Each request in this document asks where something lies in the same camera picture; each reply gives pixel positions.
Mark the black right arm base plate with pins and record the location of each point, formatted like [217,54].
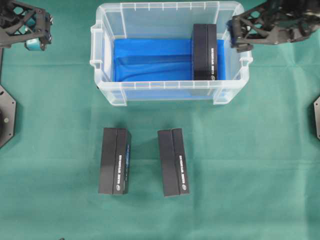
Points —
[316,107]

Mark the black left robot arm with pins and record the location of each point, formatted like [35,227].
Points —
[24,23]

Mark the black RealSense box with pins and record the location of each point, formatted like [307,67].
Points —
[204,52]
[115,161]
[172,154]

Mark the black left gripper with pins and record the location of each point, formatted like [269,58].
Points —
[38,24]

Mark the clear plastic storage case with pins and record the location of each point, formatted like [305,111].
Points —
[163,20]

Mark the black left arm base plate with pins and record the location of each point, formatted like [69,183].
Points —
[7,116]

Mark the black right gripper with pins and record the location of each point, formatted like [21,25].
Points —
[237,35]

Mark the blue cloth in case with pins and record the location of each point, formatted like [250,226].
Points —
[145,60]

